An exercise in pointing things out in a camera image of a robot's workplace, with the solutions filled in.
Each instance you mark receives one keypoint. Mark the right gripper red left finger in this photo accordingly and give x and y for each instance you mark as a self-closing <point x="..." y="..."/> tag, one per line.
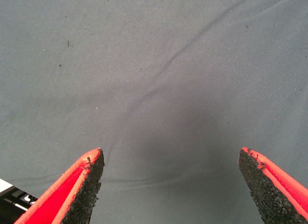
<point x="60" y="202"/>

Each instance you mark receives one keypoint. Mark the dark grey table cloth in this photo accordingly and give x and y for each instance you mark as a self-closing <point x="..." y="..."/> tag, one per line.
<point x="154" y="65"/>

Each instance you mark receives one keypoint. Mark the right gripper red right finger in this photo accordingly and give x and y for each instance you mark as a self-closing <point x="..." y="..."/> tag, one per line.
<point x="276" y="197"/>

